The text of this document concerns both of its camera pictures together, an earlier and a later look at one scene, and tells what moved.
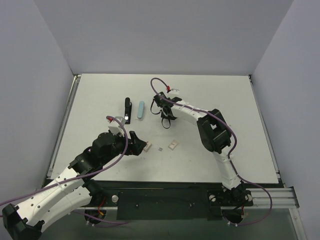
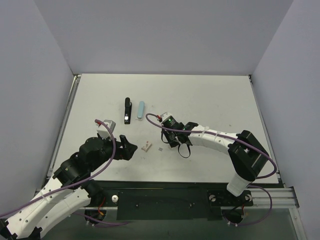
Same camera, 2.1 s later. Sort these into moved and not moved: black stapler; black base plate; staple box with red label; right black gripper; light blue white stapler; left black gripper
Moved: right black gripper; left black gripper
Not moved: black stapler; light blue white stapler; staple box with red label; black base plate
